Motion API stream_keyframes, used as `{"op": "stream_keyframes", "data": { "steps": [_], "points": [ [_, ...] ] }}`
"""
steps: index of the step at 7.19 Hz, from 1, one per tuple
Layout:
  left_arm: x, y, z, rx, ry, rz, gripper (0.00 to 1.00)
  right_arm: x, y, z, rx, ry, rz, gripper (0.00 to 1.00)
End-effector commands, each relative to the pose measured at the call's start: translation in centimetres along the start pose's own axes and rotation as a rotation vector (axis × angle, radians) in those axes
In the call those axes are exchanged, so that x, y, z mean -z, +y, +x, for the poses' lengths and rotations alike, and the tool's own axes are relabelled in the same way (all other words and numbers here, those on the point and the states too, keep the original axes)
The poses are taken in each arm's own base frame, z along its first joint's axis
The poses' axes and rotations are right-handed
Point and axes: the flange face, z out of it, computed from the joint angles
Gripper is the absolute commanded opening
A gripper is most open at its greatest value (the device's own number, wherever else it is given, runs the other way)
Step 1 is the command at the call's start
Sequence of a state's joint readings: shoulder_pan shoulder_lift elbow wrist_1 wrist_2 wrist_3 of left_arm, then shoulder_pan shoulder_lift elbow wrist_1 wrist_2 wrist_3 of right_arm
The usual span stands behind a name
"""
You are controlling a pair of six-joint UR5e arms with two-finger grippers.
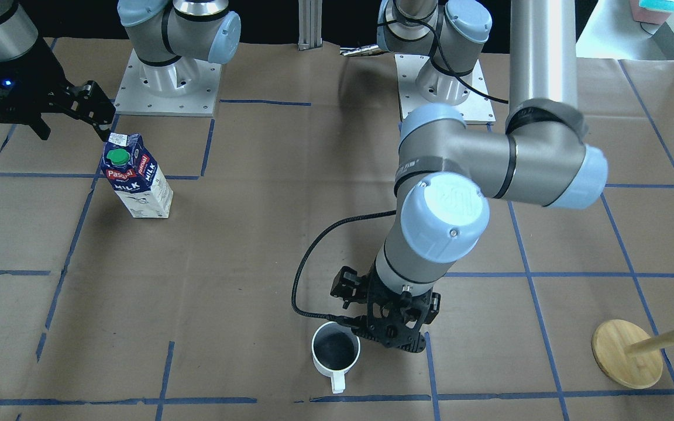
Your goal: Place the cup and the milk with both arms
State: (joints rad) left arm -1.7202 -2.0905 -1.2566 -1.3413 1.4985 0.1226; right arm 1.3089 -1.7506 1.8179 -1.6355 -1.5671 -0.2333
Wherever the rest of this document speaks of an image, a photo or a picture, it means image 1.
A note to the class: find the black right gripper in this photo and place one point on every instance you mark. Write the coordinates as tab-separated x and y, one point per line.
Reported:
40	75

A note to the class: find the white ceramic mug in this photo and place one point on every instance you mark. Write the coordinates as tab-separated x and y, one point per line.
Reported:
335	350

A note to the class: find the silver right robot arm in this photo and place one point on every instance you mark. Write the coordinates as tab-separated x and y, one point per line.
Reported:
178	50

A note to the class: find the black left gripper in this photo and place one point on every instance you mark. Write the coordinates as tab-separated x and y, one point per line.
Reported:
347	285

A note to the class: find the wooden mug tree stand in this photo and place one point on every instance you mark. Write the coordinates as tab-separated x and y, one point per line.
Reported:
628	355

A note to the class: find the blue white Pascual milk carton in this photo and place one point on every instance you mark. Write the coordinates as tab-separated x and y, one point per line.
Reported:
136	177

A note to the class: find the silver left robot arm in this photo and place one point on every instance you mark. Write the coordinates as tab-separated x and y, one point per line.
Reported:
447	174

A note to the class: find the aluminium frame post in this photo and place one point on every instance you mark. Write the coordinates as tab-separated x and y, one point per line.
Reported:
310	24

